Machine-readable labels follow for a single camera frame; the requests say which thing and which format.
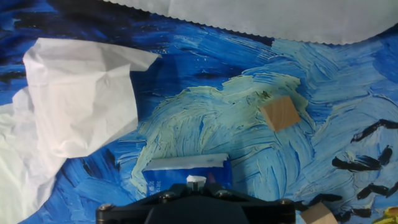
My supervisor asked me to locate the small wooden cube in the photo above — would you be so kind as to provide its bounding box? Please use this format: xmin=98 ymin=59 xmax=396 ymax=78
xmin=259 ymin=95 xmax=302 ymax=133
xmin=300 ymin=202 xmax=339 ymax=224

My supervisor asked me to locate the painted wheatfield tablecloth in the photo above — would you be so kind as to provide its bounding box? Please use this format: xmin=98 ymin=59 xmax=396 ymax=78
xmin=0 ymin=0 xmax=398 ymax=224

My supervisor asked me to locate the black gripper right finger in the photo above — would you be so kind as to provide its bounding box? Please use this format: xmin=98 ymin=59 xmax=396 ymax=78
xmin=198 ymin=183 xmax=252 ymax=203

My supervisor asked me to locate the blue tissue pack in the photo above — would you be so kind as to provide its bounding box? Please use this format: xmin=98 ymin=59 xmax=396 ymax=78
xmin=141 ymin=152 xmax=234 ymax=202

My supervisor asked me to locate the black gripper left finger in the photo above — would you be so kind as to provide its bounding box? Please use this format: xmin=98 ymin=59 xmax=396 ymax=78
xmin=136 ymin=183 xmax=196 ymax=203

